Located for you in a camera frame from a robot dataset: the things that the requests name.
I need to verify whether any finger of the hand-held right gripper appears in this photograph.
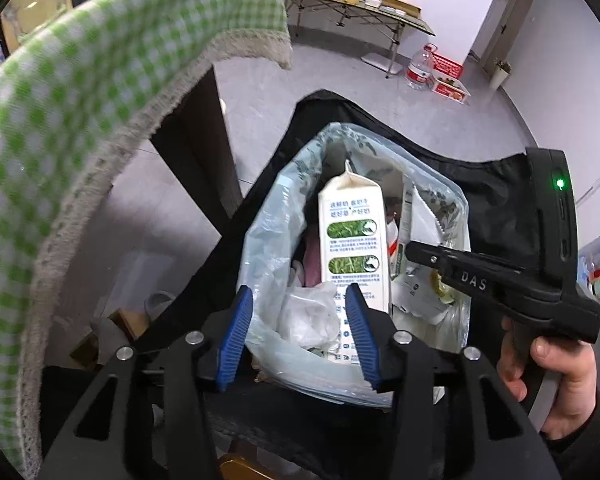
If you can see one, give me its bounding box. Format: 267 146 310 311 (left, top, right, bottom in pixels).
404 241 531 312

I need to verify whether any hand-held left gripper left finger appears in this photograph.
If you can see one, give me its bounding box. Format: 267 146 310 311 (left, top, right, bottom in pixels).
40 285 255 480

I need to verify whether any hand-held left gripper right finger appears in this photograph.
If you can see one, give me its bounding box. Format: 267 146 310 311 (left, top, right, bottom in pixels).
344 282 548 480

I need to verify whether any red white snack packet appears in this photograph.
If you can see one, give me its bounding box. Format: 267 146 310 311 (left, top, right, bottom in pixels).
386 220 406 281

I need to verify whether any white milk carton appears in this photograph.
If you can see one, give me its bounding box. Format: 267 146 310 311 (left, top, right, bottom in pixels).
317 159 393 368

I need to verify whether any purple cloth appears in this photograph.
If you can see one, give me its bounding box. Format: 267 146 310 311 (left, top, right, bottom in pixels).
300 237 326 288

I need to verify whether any black trash bin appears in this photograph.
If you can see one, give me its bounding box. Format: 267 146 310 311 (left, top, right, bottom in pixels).
195 89 548 411

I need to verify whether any person's right hand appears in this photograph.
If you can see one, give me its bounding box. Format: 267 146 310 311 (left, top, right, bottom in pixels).
497 317 600 441

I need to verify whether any yellow green fruit peel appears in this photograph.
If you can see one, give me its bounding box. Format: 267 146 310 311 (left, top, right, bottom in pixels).
430 270 453 306

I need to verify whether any crumpled white plastic bag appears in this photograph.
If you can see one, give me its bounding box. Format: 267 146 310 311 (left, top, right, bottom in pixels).
277 280 341 351

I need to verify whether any white torn packet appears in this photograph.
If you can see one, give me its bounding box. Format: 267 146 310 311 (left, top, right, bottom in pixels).
397 180 448 271

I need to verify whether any dark table leg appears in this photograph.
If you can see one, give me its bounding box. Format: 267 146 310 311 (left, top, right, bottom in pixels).
150 66 243 233

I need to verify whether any white vase with plant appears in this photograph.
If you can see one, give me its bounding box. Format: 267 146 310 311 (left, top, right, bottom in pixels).
492 57 513 92

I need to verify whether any red crate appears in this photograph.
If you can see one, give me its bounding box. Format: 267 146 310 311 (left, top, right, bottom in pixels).
427 50 472 103

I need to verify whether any large water bottle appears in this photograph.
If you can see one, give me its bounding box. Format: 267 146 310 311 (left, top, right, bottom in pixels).
405 44 438 92

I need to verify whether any white door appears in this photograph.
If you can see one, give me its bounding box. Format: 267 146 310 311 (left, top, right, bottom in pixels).
477 0 538 73

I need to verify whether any green checked tablecloth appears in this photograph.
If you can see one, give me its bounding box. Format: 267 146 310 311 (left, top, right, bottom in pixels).
0 0 293 480

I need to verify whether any cardboard box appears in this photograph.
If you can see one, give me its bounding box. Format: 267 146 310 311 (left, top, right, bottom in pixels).
380 0 423 16

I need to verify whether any folding table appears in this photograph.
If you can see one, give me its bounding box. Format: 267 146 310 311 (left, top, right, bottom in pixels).
280 0 431 78

